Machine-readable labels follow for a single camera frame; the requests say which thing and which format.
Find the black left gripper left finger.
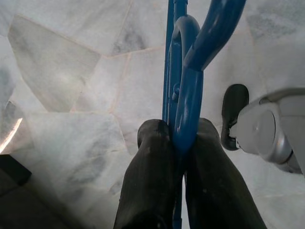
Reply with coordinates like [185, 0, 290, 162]
[113, 119, 179, 229]

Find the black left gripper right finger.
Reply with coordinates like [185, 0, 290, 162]
[185, 118, 267, 229]

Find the blue plastic hanger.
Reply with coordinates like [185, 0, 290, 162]
[162, 0, 247, 229]

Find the robot silver leg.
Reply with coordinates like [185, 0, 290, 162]
[230, 87, 305, 175]

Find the robot black foot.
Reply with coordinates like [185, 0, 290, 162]
[220, 83, 250, 150]

